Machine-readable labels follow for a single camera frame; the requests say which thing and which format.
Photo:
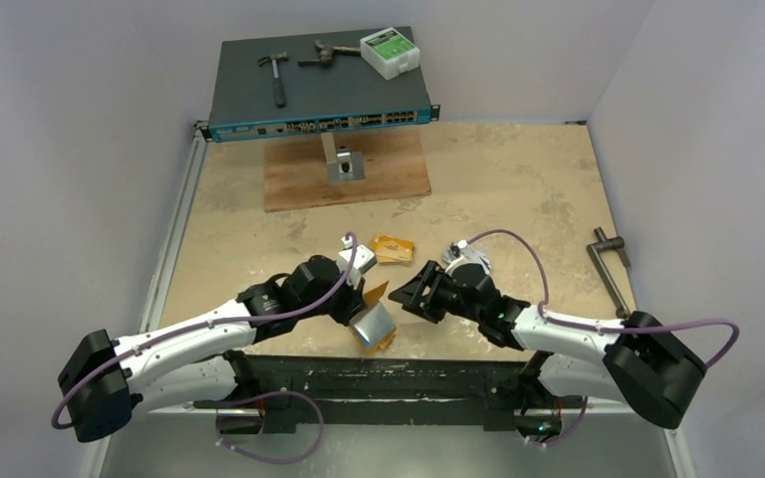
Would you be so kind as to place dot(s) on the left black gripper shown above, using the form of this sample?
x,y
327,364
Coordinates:
x,y
354,303

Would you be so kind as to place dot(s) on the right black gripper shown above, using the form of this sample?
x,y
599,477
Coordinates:
x,y
433,290

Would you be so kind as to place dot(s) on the orange leather card holder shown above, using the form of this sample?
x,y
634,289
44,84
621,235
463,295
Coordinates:
x,y
373,327

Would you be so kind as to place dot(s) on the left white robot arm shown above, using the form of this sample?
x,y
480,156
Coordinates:
x,y
106,381

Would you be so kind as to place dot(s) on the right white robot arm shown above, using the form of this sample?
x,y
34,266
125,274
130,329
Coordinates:
x,y
655,374

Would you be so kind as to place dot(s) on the wooden board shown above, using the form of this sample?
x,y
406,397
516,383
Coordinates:
x,y
295,171

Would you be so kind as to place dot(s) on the claw hammer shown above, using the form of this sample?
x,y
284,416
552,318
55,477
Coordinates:
x,y
278,89

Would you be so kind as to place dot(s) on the white green electrical box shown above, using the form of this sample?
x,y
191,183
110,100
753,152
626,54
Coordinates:
x,y
389,53

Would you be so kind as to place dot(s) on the rusty pliers tool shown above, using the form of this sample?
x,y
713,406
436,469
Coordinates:
x,y
327,54

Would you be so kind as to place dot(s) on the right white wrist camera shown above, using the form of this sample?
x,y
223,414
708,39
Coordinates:
x,y
459,253

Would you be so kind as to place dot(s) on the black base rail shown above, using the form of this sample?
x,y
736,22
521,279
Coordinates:
x,y
283,392

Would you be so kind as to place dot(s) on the metal post bracket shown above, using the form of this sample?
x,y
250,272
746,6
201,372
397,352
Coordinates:
x,y
343,164

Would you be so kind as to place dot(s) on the grey metal crank handle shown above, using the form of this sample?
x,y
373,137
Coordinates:
x,y
596,251

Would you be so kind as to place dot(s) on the aluminium frame rail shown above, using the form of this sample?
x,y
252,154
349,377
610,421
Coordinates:
x,y
170,245

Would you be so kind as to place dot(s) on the blue network switch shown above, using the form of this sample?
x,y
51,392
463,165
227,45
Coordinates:
x,y
350,95

